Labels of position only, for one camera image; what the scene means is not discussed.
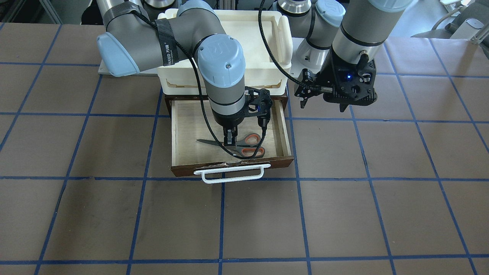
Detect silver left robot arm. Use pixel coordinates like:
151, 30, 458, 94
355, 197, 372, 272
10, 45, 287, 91
275, 0, 411, 112

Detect grey orange scissors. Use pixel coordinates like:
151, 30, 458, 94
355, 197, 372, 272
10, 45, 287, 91
196, 133, 266, 159

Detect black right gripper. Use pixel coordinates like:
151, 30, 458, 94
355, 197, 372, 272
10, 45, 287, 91
218, 87, 274, 146

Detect light wooden drawer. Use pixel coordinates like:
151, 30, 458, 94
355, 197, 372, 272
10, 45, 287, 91
171, 100, 294, 176

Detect white plastic tray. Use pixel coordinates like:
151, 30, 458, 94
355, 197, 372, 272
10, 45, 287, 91
190, 10, 293, 95

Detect white drawer handle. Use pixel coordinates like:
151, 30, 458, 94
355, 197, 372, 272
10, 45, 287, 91
193, 163, 272, 184

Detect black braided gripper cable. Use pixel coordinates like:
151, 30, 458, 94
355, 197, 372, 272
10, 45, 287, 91
130, 10, 268, 159

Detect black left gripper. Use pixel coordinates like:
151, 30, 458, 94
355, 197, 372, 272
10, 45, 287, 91
294, 57, 377, 113

